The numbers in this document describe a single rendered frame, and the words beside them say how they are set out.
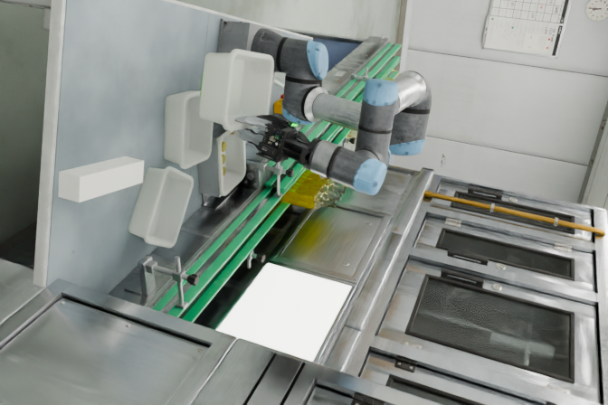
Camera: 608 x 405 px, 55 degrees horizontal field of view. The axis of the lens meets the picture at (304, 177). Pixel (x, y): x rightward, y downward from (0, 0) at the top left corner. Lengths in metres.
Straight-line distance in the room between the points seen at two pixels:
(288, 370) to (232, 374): 0.11
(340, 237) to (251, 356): 1.03
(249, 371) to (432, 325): 0.87
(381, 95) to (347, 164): 0.17
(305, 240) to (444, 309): 0.56
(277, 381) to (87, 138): 0.73
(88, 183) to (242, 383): 0.58
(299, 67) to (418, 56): 6.26
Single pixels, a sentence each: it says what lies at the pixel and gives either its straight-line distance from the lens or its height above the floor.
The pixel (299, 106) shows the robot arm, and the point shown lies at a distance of 1.89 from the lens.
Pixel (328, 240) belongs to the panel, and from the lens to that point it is 2.19.
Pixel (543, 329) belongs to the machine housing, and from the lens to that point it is 2.07.
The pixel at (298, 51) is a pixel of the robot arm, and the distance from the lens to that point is 1.90.
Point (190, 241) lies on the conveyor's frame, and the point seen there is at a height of 0.83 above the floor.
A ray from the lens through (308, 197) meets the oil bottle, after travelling 2.16.
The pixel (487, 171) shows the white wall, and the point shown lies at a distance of 8.55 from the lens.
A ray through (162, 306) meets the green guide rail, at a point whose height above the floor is 0.91.
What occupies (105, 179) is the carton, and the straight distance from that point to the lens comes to 1.49.
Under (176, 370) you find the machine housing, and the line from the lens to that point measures 1.27.
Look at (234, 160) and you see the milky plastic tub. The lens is 2.08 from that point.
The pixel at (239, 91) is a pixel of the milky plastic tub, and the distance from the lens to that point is 1.45.
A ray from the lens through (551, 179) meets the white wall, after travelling 8.54.
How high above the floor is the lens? 1.70
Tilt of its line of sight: 18 degrees down
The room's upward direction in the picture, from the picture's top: 103 degrees clockwise
